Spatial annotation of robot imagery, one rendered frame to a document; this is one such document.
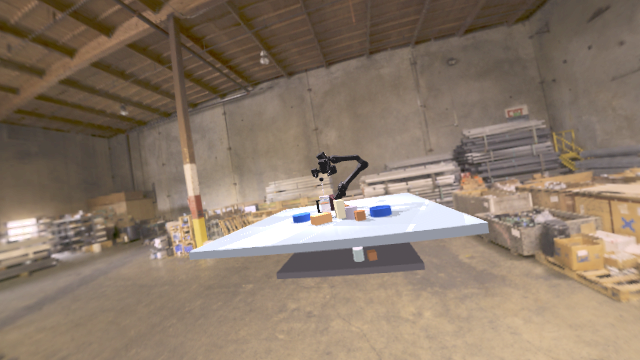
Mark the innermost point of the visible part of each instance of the dark grey flat shelf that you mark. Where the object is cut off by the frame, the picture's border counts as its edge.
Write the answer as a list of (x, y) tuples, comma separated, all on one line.
[(401, 257)]

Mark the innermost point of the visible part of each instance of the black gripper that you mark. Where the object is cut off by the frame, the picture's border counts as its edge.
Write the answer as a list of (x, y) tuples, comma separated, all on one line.
[(329, 169)]

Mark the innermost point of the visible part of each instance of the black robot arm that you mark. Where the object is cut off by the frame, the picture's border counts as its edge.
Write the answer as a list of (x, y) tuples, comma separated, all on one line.
[(342, 186)]

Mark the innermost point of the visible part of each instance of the blue cylinder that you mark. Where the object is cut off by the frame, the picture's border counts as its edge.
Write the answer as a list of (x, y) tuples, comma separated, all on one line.
[(302, 217), (380, 211)]

